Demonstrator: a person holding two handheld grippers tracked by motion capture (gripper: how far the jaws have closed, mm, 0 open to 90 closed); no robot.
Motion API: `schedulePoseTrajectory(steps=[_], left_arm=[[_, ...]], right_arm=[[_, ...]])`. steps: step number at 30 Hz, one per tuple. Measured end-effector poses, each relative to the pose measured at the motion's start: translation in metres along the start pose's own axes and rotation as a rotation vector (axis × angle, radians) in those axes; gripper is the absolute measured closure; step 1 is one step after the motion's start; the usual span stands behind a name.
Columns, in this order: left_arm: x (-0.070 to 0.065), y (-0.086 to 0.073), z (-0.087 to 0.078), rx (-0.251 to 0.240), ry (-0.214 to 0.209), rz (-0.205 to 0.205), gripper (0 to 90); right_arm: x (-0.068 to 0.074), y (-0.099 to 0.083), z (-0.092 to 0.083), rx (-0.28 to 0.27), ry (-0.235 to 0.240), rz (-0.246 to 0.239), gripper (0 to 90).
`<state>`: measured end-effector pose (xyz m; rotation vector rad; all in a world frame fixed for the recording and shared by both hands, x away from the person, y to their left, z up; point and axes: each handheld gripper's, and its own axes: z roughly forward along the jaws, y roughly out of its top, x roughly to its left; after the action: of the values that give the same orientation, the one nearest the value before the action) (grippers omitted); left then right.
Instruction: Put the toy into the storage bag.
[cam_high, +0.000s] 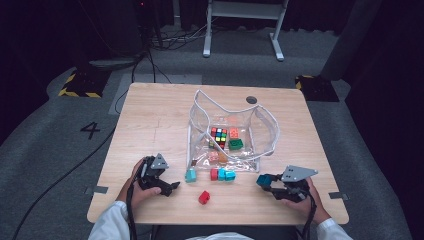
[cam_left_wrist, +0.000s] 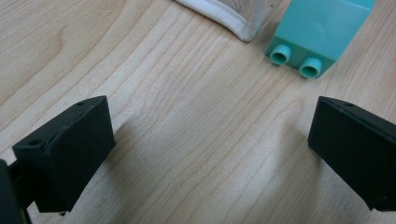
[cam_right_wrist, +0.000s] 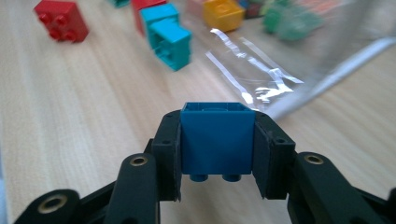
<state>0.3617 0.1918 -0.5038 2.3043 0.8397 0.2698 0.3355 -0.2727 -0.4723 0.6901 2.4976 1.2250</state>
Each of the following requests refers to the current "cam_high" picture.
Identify grey flat stand base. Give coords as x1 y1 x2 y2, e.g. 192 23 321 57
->
88 57 141 70

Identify clear plastic bag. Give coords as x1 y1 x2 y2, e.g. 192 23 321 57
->
185 89 281 174

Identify black base with hazard stripes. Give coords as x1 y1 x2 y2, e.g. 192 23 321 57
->
294 74 340 103
58 68 112 99

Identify person's white shirt front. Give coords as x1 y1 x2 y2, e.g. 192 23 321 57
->
186 232 255 240

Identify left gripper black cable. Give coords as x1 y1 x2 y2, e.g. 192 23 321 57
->
125 182 138 240

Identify multicoloured puzzle cube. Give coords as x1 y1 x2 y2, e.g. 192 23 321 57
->
209 126 229 150

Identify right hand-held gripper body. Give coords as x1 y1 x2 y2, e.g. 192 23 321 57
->
274 165 319 203

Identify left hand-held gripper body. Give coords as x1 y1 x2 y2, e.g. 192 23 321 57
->
137 152 170 196

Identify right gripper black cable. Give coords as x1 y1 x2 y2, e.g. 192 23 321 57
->
300 193 318 240

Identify person's left hand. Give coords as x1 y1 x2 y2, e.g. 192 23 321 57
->
116 157 162 211

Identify light teal toy block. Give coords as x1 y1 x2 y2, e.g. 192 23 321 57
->
184 167 198 184

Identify grey upright post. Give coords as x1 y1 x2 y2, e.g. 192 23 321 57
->
320 0 383 81

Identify person's right hand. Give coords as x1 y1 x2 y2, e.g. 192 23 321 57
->
283 177 331 225

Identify long black floor cable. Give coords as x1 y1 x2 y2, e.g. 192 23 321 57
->
11 126 117 240

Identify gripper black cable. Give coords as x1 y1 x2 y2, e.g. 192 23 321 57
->
125 182 138 240
300 193 318 240

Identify white metal desk frame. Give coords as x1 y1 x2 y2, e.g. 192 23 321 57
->
202 0 290 62

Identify green toy block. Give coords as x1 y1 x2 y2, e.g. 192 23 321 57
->
227 138 244 151

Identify tangle of floor cables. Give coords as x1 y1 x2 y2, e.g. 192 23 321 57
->
149 18 216 52

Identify grey tape piece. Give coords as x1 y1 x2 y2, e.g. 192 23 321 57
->
328 191 350 201
83 185 109 196

